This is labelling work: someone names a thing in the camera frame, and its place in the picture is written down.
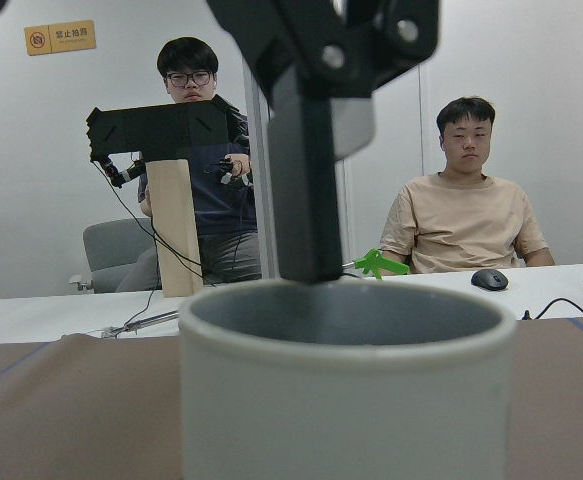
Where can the grey office chair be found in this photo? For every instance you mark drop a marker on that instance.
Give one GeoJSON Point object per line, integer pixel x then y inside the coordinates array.
{"type": "Point", "coordinates": [112, 249]}

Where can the person in beige shirt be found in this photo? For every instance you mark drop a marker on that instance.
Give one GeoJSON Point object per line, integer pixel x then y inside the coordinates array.
{"type": "Point", "coordinates": [460, 218]}

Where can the black teleoperation device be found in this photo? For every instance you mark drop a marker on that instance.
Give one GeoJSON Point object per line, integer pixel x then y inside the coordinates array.
{"type": "Point", "coordinates": [123, 141]}

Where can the orange wall sign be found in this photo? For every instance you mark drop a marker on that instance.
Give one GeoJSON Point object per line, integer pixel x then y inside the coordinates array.
{"type": "Point", "coordinates": [60, 37]}

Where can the person in dark shirt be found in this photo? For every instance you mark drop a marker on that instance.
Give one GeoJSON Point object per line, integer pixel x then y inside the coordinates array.
{"type": "Point", "coordinates": [221, 177]}

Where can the wooden block stand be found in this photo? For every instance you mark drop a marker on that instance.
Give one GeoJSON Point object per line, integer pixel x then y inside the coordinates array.
{"type": "Point", "coordinates": [173, 220]}

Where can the black computer mouse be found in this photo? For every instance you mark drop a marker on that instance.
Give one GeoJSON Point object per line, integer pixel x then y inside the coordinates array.
{"type": "Point", "coordinates": [489, 279]}

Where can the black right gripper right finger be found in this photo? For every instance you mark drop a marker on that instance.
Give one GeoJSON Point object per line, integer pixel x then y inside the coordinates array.
{"type": "Point", "coordinates": [318, 69]}

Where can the white ceramic mug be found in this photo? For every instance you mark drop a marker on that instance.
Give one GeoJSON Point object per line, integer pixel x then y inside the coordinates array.
{"type": "Point", "coordinates": [349, 379]}

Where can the aluminium frame post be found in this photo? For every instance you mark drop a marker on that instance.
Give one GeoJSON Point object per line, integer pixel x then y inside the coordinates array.
{"type": "Point", "coordinates": [258, 113]}

